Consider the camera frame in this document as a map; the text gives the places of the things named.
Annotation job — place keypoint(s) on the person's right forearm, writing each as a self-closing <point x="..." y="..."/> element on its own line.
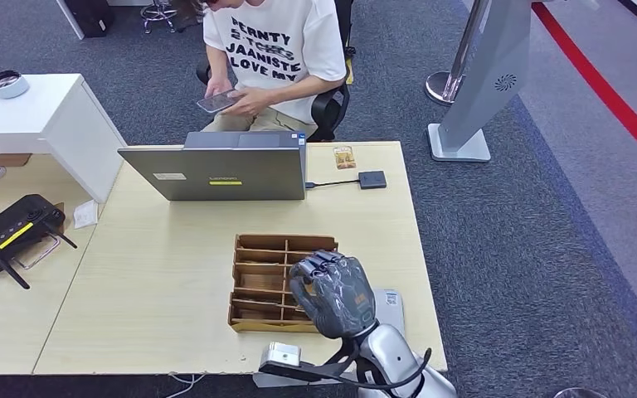
<point x="217" y="63"/>

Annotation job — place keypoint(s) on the wooden card organizer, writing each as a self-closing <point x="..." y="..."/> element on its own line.
<point x="258" y="283"/>

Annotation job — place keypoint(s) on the brown cardboard piece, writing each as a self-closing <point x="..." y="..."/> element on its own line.
<point x="12" y="160"/>

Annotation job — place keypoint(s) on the white paper slip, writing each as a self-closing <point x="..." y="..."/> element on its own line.
<point x="86" y="214"/>

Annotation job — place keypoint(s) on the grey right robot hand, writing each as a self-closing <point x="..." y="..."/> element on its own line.
<point x="340" y="296"/>

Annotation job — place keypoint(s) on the person's left forearm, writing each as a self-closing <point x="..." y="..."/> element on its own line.
<point x="296" y="88"/>

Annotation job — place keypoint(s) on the black cabinet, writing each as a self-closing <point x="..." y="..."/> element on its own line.
<point x="90" y="15"/>

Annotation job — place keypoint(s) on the person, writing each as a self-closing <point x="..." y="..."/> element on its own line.
<point x="280" y="49"/>

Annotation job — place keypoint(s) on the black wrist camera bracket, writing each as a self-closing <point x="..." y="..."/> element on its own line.
<point x="324" y="368"/>

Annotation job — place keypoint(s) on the white background desk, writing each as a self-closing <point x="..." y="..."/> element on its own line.
<point x="72" y="20"/>

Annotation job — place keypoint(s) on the black office chair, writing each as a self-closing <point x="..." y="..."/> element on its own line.
<point x="329" y="110"/>

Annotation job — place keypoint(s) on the chrome stanchion post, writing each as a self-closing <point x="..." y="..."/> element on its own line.
<point x="445" y="87"/>

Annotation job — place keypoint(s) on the person's right hand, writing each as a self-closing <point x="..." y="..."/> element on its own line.
<point x="218" y="88"/>

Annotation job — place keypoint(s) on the grey laptop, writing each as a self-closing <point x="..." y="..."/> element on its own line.
<point x="225" y="167"/>

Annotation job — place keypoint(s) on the round white dish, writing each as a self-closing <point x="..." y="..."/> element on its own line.
<point x="8" y="84"/>

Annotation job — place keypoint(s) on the chrome stool base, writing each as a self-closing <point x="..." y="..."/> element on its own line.
<point x="159" y="11"/>

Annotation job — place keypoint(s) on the smartphone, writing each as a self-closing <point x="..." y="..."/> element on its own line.
<point x="214" y="103"/>

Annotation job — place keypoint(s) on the round grey base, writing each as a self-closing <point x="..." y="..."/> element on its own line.
<point x="579" y="394"/>

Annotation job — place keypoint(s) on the black router with yellow stripe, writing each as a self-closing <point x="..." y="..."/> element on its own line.
<point x="11" y="233"/>

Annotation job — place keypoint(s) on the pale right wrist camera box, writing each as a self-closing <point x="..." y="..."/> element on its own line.
<point x="280" y="355"/>

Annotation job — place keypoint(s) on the person's left hand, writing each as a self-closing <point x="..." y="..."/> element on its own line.
<point x="252" y="101"/>

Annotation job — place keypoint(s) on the white desk riser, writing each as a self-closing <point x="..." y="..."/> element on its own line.
<point x="38" y="116"/>

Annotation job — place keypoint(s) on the grey kiosk stand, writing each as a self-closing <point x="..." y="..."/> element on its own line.
<point x="494" y="71"/>

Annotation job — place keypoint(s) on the black USB hub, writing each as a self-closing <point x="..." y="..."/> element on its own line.
<point x="372" y="179"/>

